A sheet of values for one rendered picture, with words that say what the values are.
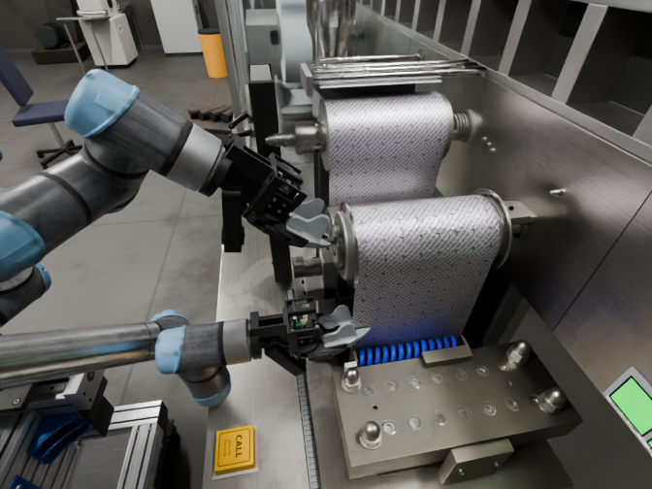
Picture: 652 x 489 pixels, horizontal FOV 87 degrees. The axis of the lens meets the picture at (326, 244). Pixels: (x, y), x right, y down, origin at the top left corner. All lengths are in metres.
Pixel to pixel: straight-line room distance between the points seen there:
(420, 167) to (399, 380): 0.42
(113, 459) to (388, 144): 1.46
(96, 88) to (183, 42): 7.87
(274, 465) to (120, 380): 1.44
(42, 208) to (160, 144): 0.14
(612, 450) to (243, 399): 1.68
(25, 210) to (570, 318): 0.73
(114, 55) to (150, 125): 7.37
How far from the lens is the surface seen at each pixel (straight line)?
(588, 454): 2.05
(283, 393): 0.82
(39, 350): 0.68
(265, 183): 0.47
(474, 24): 0.89
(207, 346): 0.62
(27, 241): 0.46
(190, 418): 1.87
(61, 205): 0.47
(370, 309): 0.62
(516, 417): 0.73
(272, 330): 0.60
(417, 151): 0.74
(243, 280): 1.04
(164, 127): 0.44
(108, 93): 0.45
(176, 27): 8.28
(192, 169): 0.44
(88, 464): 1.72
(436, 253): 0.57
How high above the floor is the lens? 1.63
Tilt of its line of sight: 40 degrees down
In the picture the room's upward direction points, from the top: straight up
